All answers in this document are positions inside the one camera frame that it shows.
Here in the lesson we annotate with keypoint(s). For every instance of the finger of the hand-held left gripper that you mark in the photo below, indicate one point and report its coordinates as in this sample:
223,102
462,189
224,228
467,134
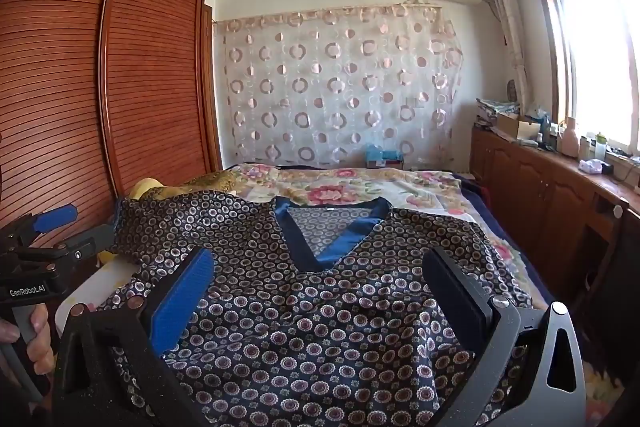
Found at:
95,241
55,218

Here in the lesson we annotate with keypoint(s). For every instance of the person's left hand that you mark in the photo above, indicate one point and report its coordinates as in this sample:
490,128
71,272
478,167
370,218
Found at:
41,347

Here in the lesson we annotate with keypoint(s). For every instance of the yellow beige folded blanket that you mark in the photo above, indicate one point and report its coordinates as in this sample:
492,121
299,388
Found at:
215,182

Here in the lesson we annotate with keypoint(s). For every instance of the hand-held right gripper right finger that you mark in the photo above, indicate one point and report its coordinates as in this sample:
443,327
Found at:
460,294

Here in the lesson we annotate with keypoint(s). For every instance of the low wooden cabinet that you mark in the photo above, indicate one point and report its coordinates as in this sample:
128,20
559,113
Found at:
540,192

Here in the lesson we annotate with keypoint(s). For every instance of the wood-framed window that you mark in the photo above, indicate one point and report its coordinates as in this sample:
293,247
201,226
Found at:
595,47

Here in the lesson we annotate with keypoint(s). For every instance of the dark blue patterned shirt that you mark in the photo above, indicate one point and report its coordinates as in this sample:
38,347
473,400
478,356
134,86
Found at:
300,307

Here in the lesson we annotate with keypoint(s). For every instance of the brown slatted wooden wardrobe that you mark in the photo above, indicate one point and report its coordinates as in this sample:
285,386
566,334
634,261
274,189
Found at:
150,82

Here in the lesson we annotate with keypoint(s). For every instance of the white crumpled tissue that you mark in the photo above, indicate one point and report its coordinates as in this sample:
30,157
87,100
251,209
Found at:
592,167

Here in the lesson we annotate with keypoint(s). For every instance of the pink bottle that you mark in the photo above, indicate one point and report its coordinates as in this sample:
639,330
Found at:
568,139

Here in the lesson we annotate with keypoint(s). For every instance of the person's floral clothing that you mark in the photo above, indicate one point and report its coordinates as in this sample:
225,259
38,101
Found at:
600,392

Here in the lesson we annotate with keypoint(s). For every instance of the stack of papers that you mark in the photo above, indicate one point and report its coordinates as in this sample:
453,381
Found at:
495,109

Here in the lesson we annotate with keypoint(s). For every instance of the white bundled window curtain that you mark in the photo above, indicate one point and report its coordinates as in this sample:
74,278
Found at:
510,22

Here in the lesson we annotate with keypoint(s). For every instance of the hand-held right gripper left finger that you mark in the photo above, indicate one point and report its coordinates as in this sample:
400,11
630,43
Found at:
182,302

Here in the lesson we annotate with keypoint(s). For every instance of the sheer circle-print curtain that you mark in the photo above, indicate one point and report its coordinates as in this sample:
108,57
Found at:
340,82

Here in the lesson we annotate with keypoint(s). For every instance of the pink floral blanket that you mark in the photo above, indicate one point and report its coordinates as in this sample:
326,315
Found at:
340,192

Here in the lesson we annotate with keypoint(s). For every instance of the teal tissue box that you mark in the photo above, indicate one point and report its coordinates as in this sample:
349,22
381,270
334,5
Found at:
382,157

